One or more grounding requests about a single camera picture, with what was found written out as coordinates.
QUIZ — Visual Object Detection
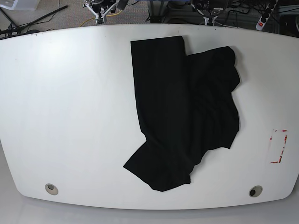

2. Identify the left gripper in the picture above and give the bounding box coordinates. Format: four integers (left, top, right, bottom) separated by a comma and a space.
191, 0, 227, 25

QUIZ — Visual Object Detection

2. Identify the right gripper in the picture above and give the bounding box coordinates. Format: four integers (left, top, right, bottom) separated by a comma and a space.
83, 0, 117, 24

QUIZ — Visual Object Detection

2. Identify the black T-shirt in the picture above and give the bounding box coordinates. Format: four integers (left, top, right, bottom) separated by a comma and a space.
124, 36, 240, 192

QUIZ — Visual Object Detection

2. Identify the white power strip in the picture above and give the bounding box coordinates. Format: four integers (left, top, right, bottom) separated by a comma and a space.
256, 0, 278, 31

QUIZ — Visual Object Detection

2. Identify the clear plastic storage box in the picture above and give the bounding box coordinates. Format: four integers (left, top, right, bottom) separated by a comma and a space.
0, 0, 40, 11

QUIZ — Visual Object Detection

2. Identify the black tripod stand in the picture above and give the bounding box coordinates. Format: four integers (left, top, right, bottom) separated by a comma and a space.
0, 6, 68, 38

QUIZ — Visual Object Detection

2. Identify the red tape rectangle marking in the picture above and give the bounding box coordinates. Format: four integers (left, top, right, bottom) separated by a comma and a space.
267, 129, 288, 164

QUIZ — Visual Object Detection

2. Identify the yellow cable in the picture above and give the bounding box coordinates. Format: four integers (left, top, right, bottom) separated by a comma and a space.
79, 7, 122, 28

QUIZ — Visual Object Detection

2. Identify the right table cable grommet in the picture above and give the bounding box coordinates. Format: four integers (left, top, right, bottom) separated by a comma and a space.
249, 185, 263, 197

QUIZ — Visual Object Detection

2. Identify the table cable grommet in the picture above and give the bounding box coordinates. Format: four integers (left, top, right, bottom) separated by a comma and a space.
249, 185, 263, 197
45, 183, 58, 196

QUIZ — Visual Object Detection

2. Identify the left table cable grommet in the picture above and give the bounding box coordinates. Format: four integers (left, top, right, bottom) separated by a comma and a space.
45, 183, 58, 196

